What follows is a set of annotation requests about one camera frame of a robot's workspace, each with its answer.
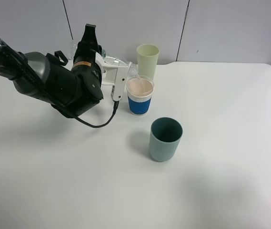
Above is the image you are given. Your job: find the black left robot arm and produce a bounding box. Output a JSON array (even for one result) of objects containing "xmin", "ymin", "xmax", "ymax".
[{"xmin": 0, "ymin": 24, "xmax": 103, "ymax": 118}]

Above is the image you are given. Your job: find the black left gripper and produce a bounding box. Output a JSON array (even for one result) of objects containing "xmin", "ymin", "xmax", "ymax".
[{"xmin": 71, "ymin": 23, "xmax": 102, "ymax": 83}]

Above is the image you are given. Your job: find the clear bottle with green label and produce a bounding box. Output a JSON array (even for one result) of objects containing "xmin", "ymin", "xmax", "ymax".
[{"xmin": 68, "ymin": 36, "xmax": 137, "ymax": 85}]

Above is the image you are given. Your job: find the teal plastic cup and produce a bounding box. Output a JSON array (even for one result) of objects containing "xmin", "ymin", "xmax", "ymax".
[{"xmin": 149, "ymin": 117, "xmax": 183, "ymax": 162}]

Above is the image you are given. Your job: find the pale green plastic cup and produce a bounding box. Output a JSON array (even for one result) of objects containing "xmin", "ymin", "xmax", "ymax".
[{"xmin": 137, "ymin": 44, "xmax": 160, "ymax": 80}]

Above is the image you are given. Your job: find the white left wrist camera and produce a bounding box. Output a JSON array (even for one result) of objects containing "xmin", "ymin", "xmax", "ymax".
[{"xmin": 96, "ymin": 54, "xmax": 131, "ymax": 102}]

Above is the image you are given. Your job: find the glass cup with blue sleeve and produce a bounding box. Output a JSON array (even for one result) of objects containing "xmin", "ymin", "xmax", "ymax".
[{"xmin": 126, "ymin": 76, "xmax": 154, "ymax": 115}]

